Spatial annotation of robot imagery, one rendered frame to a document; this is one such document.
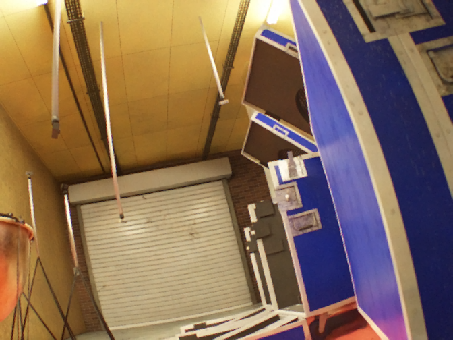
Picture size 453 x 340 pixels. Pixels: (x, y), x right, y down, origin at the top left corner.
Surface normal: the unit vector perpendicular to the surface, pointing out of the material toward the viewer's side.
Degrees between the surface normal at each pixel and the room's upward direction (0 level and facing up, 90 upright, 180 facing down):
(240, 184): 90
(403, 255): 90
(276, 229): 90
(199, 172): 90
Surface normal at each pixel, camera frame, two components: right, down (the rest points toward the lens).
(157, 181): 0.12, -0.34
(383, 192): -0.25, -0.25
